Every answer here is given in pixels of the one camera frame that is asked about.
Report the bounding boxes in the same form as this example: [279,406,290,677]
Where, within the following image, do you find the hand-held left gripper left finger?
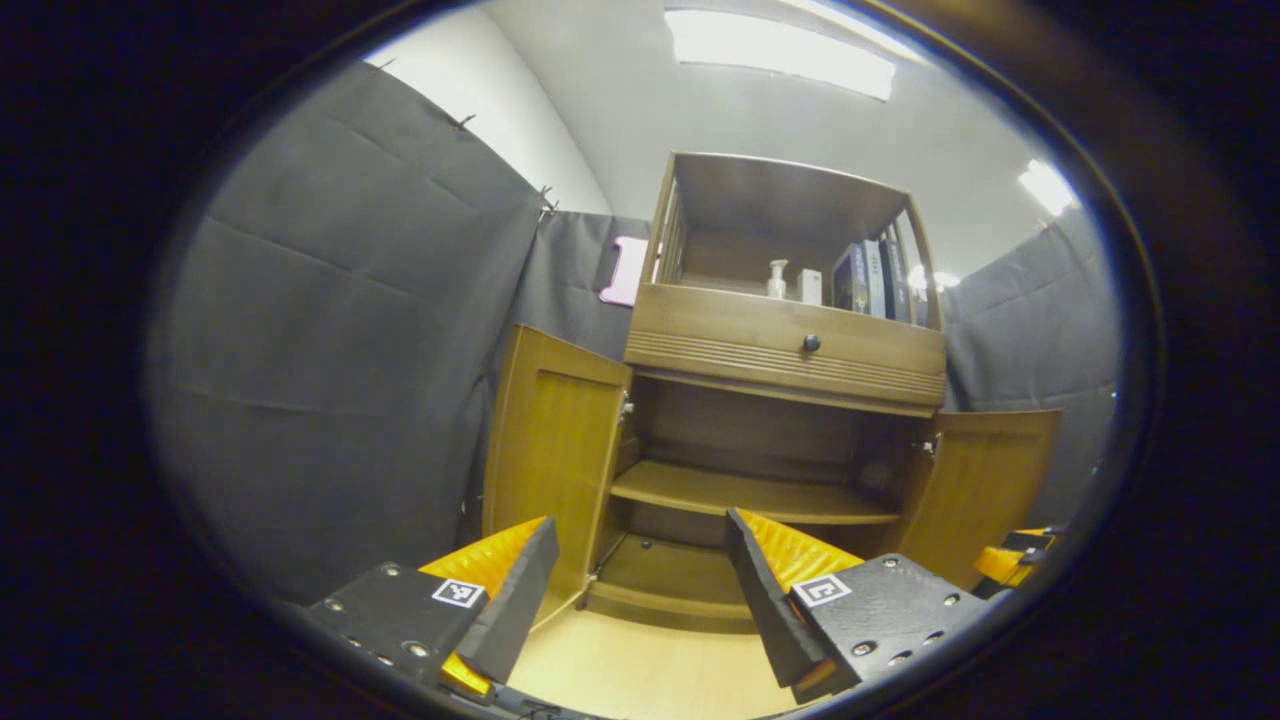
[305,516,561,701]

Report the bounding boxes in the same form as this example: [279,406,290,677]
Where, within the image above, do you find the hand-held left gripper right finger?
[724,506,1001,704]

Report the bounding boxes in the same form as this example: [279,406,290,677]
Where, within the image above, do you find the wooden shoe cabinet door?
[482,323,635,626]
[895,408,1063,591]

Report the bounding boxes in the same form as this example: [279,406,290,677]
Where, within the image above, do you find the wooden double-door shoe cabinet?
[585,152,949,636]

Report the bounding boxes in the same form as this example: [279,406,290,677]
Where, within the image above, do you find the wooden drawer with black knob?
[625,283,948,409]

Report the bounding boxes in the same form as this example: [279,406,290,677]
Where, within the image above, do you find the pale blue book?
[862,240,889,319]

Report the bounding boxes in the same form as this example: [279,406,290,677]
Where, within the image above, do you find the black backdrop cloth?
[150,60,1121,606]

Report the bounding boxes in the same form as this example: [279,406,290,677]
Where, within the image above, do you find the ceiling light panel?
[665,8,898,101]
[1018,158,1083,217]

